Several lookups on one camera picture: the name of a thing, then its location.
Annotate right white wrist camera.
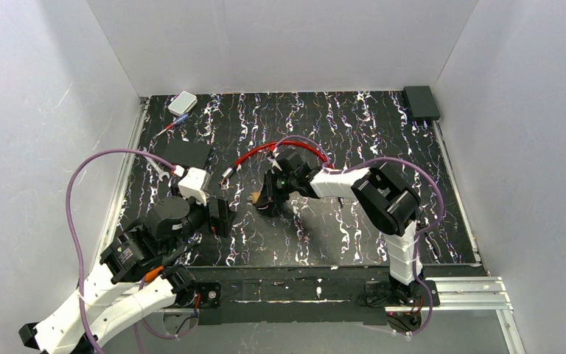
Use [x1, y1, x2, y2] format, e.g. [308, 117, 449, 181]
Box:
[267, 152, 283, 172]

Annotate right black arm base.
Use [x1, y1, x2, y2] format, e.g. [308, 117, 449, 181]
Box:
[357, 280, 441, 310]

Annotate black corner box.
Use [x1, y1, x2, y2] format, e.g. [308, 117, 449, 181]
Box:
[402, 86, 441, 122]

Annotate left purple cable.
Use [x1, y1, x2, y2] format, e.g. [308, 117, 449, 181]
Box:
[66, 148, 186, 354]

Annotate black flat box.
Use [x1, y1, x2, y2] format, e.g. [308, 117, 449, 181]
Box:
[161, 140, 213, 170]

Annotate silver wrench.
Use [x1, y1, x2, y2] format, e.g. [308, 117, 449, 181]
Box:
[145, 156, 170, 181]

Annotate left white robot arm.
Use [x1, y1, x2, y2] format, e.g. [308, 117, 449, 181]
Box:
[18, 196, 234, 353]

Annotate brass padlock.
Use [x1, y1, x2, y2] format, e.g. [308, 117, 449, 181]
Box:
[251, 192, 260, 204]

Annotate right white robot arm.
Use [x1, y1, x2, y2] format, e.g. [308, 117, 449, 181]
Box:
[252, 150, 422, 289]

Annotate purple cable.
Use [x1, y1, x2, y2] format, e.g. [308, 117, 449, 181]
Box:
[66, 148, 186, 354]
[270, 135, 446, 338]

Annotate white rectangular box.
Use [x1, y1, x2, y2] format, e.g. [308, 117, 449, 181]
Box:
[167, 91, 198, 116]

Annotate orange cable connector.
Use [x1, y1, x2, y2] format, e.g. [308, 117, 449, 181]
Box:
[143, 266, 164, 284]

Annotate red cable lock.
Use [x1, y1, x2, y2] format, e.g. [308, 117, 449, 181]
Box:
[220, 140, 335, 186]

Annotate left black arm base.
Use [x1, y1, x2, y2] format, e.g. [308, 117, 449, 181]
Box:
[196, 282, 222, 309]

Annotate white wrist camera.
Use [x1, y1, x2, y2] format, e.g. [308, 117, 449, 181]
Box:
[172, 165, 211, 206]
[267, 152, 283, 172]

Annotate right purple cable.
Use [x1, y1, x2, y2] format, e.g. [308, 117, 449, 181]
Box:
[270, 135, 446, 338]

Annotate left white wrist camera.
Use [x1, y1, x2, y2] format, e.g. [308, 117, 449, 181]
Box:
[172, 165, 211, 206]

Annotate red blue screwdriver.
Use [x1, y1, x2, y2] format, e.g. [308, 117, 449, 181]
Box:
[153, 113, 189, 139]

